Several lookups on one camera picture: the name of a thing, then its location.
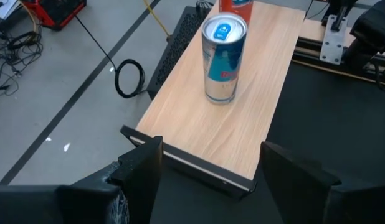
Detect black perforated metal case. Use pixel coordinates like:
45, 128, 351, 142
146, 5, 212, 100

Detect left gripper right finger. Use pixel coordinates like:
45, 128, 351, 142
260, 141, 385, 224

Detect tangled black cables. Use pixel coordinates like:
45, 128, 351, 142
0, 18, 44, 97

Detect red Fanta can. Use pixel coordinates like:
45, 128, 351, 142
218, 0, 254, 25

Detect black coiled cable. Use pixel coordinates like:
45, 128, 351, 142
74, 14, 146, 99

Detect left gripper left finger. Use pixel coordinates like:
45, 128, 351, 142
0, 135, 164, 224

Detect red black box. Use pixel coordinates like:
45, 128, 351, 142
22, 0, 87, 31

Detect blue silver Red Bull can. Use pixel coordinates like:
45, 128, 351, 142
201, 12, 248, 105

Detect silver metal mounting bracket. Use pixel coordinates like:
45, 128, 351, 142
319, 14, 349, 66

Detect wooden shelf black frame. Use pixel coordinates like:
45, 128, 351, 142
120, 0, 307, 200

